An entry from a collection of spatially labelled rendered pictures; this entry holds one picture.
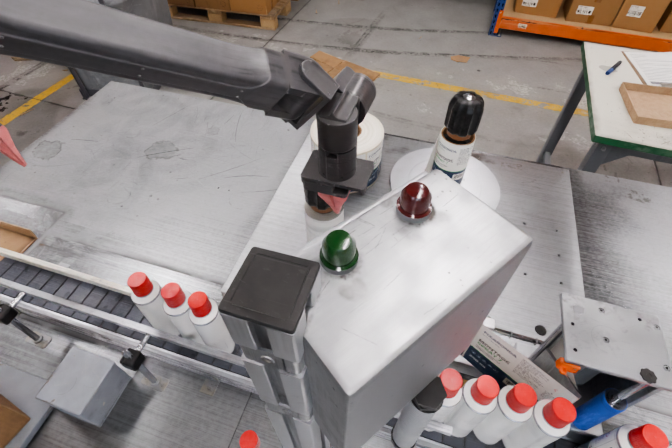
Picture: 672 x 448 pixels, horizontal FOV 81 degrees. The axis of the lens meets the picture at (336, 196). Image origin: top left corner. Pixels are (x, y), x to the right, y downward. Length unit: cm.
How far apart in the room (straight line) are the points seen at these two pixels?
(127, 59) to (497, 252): 37
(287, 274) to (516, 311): 80
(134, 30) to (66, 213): 97
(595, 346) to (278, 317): 55
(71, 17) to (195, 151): 99
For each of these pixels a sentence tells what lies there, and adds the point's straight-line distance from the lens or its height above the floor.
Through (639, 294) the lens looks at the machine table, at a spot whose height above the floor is 83.
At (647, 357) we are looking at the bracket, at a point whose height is 114.
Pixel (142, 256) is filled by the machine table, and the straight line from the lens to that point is 116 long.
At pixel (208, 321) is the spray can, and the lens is 76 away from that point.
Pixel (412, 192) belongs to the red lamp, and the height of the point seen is 150.
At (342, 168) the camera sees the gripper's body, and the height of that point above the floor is 130.
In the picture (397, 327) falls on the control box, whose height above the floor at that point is 147.
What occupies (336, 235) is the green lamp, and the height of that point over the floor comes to 150.
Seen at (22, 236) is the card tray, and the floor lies 83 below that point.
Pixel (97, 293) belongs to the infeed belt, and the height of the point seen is 88.
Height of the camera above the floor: 170
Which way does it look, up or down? 48 degrees down
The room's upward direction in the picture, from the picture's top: straight up
